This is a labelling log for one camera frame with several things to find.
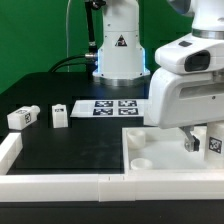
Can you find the white sheet with AprilTags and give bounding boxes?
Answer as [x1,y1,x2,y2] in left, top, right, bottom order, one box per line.
[71,99,146,118]

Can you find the thin grey cable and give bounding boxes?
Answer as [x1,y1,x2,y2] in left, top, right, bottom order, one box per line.
[65,0,72,73]

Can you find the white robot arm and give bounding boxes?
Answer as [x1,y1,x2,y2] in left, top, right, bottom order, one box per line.
[84,0,224,152]

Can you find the white U-shaped obstacle fence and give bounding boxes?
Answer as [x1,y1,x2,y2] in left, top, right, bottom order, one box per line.
[0,133,224,202]

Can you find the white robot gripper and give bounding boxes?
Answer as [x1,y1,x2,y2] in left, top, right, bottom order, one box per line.
[145,34,224,152]

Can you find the black cables behind robot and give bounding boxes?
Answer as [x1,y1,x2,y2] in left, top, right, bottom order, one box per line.
[48,53,99,73]

